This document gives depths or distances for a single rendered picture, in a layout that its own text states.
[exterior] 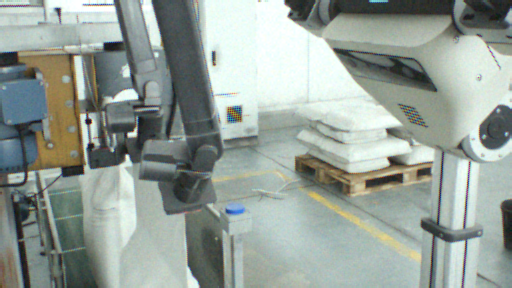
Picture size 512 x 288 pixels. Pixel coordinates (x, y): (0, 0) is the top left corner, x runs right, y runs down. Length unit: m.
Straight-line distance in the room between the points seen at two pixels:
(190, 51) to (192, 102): 0.09
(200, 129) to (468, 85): 0.48
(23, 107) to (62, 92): 0.28
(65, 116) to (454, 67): 1.02
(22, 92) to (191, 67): 0.57
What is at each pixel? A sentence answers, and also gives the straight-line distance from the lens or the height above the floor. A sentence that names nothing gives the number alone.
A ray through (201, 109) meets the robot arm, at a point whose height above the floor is 1.30.
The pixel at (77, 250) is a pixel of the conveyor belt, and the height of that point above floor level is 0.38.
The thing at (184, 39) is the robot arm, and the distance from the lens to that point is 0.75.
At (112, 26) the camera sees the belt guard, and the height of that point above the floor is 1.41.
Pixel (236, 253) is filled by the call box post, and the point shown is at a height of 0.70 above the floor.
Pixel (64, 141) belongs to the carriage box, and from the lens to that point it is 1.55.
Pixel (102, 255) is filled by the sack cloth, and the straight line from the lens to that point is 1.98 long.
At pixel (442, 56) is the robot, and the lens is 0.96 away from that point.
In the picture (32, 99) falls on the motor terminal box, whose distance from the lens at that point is 1.27.
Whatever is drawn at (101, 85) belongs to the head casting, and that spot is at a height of 1.25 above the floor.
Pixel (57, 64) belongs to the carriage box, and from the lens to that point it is 1.51.
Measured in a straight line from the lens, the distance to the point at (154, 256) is 1.33.
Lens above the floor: 1.46
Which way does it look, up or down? 15 degrees down
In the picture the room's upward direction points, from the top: 1 degrees counter-clockwise
